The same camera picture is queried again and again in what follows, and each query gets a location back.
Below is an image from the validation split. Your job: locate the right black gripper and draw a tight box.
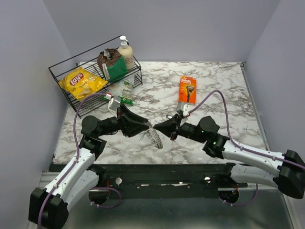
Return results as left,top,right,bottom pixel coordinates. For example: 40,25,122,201
153,113,206,144

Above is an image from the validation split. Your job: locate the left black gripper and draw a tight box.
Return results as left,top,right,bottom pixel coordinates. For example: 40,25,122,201
98,104,150,137

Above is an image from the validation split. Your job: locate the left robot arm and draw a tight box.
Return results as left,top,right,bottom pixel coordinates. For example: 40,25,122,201
28,104,149,229

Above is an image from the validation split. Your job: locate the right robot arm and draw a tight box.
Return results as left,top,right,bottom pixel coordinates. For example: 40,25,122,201
154,114,305,199

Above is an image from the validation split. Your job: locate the green and white packet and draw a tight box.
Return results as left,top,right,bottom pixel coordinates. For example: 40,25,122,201
106,75,134,105

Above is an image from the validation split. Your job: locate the orange Gillette razor box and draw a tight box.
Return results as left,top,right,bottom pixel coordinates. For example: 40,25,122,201
178,76,197,105

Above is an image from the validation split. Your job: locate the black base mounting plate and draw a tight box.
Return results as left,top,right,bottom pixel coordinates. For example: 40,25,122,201
88,163,254,199

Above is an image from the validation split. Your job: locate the brown and green bag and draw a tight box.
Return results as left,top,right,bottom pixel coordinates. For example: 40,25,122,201
97,49,127,82

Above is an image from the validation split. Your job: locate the yellow Lays chips bag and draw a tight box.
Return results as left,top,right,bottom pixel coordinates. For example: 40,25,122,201
59,67,108,101

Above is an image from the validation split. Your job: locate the cream pump lotion bottle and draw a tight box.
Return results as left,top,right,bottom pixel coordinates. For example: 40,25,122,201
118,36,134,70

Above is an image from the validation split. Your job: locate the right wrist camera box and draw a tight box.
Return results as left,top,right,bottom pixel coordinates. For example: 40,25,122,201
176,102,190,118

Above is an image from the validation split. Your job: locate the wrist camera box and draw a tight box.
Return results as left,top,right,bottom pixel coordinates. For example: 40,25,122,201
176,102,190,118
108,96,121,115

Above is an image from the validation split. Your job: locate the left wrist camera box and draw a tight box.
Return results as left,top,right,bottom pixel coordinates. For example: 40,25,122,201
108,96,121,115

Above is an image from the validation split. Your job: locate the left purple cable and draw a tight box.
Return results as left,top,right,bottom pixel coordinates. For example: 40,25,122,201
37,93,122,229

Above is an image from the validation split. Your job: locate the purple cable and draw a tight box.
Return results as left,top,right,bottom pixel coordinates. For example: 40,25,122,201
37,93,122,229
189,90,305,171

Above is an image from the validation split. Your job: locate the black wire basket rack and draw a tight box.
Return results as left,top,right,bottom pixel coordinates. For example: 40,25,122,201
48,35,143,118

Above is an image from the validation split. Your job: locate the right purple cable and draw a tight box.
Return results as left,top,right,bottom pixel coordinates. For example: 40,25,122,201
189,90,305,171

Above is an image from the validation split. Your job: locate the aluminium rail frame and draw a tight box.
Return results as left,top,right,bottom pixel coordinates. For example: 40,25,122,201
27,172,302,229

